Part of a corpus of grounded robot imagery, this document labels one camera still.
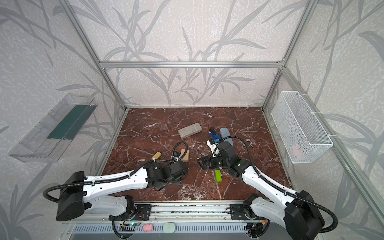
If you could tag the blue-grey oval case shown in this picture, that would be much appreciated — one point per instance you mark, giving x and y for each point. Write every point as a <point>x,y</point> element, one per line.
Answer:
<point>224,132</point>

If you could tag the pale green round disc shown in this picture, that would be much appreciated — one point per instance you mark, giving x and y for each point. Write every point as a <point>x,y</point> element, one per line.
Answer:
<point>169,228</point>

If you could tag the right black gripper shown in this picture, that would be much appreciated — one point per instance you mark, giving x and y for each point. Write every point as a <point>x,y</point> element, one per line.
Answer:
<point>212,162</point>

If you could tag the grey stone brick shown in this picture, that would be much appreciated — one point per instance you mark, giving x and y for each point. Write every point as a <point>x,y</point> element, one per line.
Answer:
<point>190,130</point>

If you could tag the wood block mid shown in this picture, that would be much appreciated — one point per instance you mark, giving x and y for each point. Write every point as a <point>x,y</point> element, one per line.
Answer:
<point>156,156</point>

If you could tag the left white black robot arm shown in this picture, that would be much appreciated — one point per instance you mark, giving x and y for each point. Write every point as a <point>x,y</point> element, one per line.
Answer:
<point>82,194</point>

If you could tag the green block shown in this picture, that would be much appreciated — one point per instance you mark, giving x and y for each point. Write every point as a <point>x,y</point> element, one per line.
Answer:
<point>218,176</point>

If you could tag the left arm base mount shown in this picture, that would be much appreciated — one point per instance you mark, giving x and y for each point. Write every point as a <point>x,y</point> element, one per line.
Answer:
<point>141,213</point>

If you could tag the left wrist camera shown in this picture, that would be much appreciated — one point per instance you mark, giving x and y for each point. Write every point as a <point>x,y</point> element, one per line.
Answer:
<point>176,155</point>

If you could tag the pink object in basket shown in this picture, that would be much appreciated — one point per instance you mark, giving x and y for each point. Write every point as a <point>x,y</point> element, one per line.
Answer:
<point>297,152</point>

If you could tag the white wire mesh basket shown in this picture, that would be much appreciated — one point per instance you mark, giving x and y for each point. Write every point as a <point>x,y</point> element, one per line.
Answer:
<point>298,125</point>

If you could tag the blue stapler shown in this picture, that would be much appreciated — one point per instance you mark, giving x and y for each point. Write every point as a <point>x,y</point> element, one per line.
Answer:
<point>215,138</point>

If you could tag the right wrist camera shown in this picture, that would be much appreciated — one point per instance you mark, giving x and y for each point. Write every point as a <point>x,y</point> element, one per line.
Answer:
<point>213,145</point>

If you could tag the aluminium frame crossbar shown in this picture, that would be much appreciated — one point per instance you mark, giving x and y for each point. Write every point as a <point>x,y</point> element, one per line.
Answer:
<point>189,64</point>

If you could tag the wood block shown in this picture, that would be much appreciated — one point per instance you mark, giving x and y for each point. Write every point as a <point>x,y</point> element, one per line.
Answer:
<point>185,155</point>

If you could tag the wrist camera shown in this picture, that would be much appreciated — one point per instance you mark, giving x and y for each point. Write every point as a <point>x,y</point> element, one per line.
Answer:
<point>176,155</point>
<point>213,145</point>

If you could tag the clear plastic wall bin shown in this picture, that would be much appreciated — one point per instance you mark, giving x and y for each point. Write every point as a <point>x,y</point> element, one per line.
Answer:
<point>50,138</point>

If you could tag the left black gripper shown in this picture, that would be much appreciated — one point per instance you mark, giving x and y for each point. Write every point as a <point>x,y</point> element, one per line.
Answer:
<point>179,169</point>

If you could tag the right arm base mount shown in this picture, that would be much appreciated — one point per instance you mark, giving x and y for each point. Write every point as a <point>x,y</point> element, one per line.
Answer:
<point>243,212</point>

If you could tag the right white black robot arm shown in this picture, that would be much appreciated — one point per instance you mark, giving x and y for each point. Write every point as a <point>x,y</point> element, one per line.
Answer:
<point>297,212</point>

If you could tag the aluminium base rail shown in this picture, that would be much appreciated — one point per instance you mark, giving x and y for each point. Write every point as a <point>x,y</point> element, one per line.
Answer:
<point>196,212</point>

